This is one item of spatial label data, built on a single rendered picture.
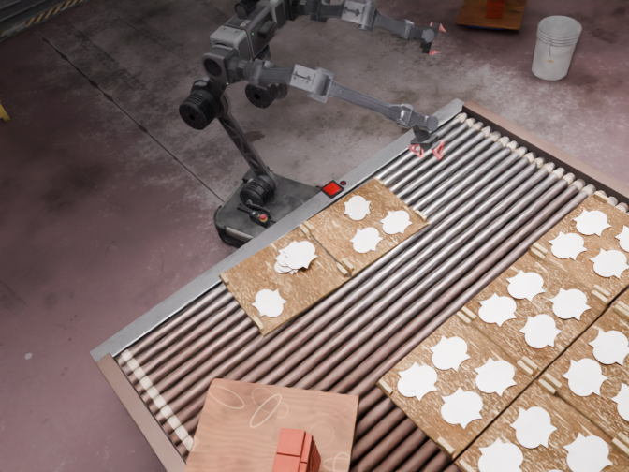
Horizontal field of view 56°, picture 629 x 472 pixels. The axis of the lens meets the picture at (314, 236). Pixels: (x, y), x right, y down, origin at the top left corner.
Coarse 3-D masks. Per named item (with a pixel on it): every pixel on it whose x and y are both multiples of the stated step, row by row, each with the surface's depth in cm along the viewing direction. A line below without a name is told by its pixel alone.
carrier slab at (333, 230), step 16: (352, 192) 261; (368, 192) 260; (384, 192) 259; (336, 208) 256; (384, 208) 253; (400, 208) 252; (320, 224) 251; (336, 224) 250; (352, 224) 249; (368, 224) 248; (416, 224) 246; (320, 240) 246; (336, 240) 245; (384, 240) 242; (400, 240) 241; (336, 256) 239; (352, 256) 239; (368, 256) 238; (352, 272) 234
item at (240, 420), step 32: (224, 384) 198; (256, 384) 196; (224, 416) 190; (256, 416) 189; (288, 416) 188; (320, 416) 187; (352, 416) 186; (192, 448) 185; (224, 448) 184; (256, 448) 183; (320, 448) 181
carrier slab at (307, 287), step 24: (288, 240) 247; (312, 240) 246; (240, 264) 242; (264, 264) 241; (312, 264) 238; (336, 264) 237; (240, 288) 234; (264, 288) 233; (288, 288) 232; (312, 288) 231; (336, 288) 231; (288, 312) 225; (264, 336) 221
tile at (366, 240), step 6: (366, 228) 246; (372, 228) 246; (360, 234) 244; (366, 234) 244; (372, 234) 243; (378, 234) 243; (354, 240) 243; (360, 240) 242; (366, 240) 242; (372, 240) 242; (378, 240) 241; (354, 246) 240; (360, 246) 240; (366, 246) 240; (372, 246) 239; (360, 252) 238; (366, 252) 239
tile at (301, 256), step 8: (296, 248) 239; (304, 248) 238; (312, 248) 238; (288, 256) 237; (296, 256) 236; (304, 256) 236; (312, 256) 235; (288, 264) 234; (296, 264) 234; (304, 264) 233
